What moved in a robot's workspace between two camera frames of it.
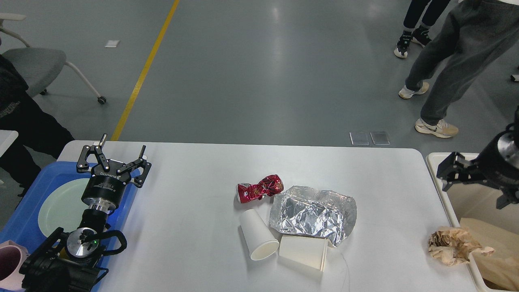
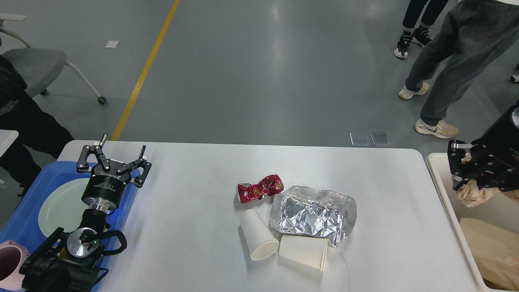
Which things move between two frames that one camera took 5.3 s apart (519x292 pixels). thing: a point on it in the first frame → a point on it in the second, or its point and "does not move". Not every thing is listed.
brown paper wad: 451,246 → 472,195
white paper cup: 260,241 does not move
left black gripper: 105,182 does not move
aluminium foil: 305,210 does not move
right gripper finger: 455,170 → 455,150
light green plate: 64,208 does not move
